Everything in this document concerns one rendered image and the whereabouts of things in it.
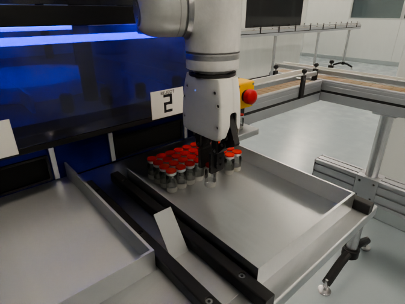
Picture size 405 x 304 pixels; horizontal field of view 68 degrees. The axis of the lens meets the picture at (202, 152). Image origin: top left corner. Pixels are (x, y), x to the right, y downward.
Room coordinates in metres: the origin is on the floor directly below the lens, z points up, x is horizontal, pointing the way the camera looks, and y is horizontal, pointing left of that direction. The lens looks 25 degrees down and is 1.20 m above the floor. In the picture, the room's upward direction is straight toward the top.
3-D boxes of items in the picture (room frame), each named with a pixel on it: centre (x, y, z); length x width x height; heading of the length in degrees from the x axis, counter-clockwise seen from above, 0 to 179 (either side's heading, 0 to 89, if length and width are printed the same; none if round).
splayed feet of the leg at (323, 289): (1.15, -0.74, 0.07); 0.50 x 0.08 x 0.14; 131
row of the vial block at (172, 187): (0.55, 0.00, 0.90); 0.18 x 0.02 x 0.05; 131
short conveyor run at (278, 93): (1.12, -0.22, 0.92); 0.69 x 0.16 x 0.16; 131
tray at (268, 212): (0.49, -0.06, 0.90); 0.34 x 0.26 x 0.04; 41
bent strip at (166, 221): (0.31, 0.01, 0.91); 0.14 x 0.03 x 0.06; 41
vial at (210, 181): (0.49, -0.02, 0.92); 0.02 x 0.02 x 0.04
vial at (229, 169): (0.57, -0.06, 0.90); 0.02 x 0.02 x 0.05
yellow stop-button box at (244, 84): (0.82, -0.09, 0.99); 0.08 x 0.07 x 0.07; 41
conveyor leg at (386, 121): (1.15, -0.74, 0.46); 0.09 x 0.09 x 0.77; 41
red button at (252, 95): (0.79, -0.12, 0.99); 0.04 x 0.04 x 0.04; 41
